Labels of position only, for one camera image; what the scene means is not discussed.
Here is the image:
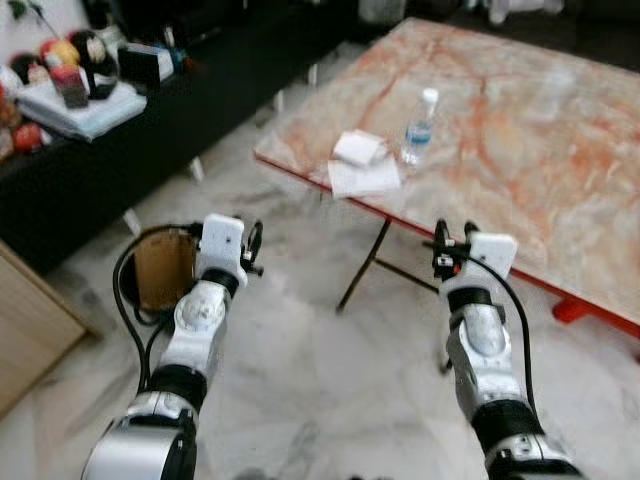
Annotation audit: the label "black rubbish bin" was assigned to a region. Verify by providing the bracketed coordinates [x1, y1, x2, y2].
[113, 222, 204, 329]

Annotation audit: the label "brown cardboard piece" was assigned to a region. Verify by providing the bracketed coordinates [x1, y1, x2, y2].
[134, 227, 199, 312]

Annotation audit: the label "red plastic stool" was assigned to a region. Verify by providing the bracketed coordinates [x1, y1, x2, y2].
[552, 294, 640, 339]

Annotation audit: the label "round black figurine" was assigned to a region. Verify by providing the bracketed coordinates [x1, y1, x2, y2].
[67, 29, 120, 101]

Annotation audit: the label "white folded stack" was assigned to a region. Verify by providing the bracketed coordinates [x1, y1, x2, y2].
[14, 74, 150, 143]

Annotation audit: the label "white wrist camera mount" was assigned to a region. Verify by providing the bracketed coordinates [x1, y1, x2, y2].
[196, 213, 247, 287]
[464, 232, 520, 288]

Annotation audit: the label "yellow red doll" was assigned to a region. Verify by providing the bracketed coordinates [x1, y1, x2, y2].
[37, 37, 82, 72]

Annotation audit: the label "black metal table frame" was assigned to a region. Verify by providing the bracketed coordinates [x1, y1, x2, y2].
[335, 213, 443, 314]

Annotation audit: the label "clear plastic water bottle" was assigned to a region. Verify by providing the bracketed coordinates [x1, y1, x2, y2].
[401, 87, 442, 167]

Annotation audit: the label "black low cabinet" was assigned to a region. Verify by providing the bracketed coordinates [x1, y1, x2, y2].
[0, 0, 357, 274]

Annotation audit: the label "black box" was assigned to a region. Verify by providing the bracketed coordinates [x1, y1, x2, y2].
[117, 41, 180, 90]

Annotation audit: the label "white tissue pack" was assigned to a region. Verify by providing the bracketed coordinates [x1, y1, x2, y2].
[331, 129, 387, 169]

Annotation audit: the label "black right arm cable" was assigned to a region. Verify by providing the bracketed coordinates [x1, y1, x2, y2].
[424, 239, 539, 417]

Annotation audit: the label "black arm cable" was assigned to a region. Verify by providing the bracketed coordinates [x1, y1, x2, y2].
[424, 239, 539, 417]
[112, 222, 207, 393]

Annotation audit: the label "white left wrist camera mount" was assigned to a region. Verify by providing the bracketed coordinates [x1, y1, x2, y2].
[196, 213, 247, 287]

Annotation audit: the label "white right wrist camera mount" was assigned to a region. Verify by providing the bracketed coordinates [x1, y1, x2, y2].
[464, 232, 520, 288]

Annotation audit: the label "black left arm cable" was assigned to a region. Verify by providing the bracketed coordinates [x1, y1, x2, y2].
[112, 222, 207, 393]

